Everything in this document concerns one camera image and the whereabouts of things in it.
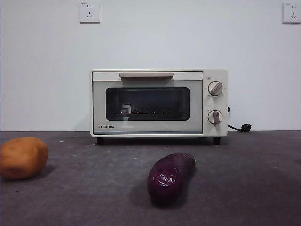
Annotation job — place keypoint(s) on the oven door with glass window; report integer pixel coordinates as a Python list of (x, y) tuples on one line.
[(145, 124)]

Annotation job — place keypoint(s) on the purple eggplant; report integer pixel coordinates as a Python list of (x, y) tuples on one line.
[(167, 179)]

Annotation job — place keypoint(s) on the brown potato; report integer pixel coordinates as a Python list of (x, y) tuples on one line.
[(22, 157)]

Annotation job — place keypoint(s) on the cream toaster oven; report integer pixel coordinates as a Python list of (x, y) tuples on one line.
[(216, 103)]

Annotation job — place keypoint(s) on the beige oven knob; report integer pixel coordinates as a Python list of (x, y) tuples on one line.
[(215, 117), (215, 88)]

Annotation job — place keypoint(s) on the white wall socket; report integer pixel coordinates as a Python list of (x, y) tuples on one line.
[(292, 13), (89, 11)]

